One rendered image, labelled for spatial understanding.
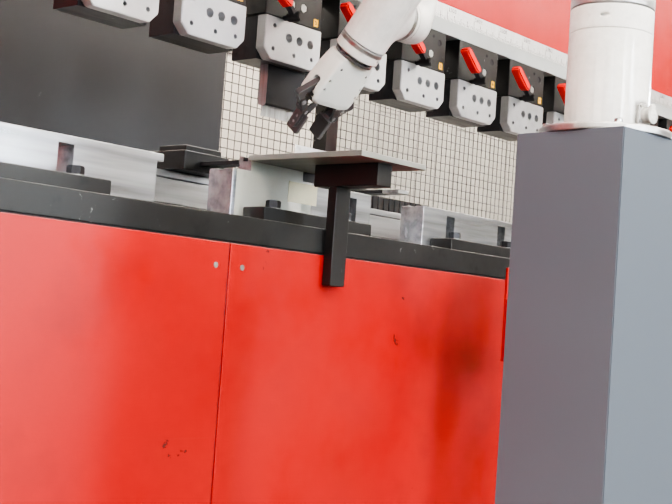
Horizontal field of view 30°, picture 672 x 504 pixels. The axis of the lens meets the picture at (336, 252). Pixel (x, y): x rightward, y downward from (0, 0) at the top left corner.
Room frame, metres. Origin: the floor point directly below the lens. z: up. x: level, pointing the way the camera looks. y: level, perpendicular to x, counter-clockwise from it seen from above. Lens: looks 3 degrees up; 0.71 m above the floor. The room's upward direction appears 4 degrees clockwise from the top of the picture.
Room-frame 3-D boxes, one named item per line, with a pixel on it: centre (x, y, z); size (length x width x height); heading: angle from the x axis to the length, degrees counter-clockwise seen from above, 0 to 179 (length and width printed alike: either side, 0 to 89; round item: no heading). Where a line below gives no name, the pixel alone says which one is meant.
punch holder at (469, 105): (2.75, -0.25, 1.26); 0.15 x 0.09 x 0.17; 139
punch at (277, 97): (2.32, 0.12, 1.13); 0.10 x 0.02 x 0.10; 139
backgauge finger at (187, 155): (2.42, 0.25, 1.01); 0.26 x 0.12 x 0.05; 49
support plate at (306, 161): (2.22, 0.01, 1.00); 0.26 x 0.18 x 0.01; 49
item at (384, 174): (2.20, -0.02, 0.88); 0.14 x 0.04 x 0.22; 49
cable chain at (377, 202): (3.16, -0.08, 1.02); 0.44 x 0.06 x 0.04; 139
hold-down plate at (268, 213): (2.31, 0.05, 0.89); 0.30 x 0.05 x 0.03; 139
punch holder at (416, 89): (2.60, -0.12, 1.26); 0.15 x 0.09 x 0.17; 139
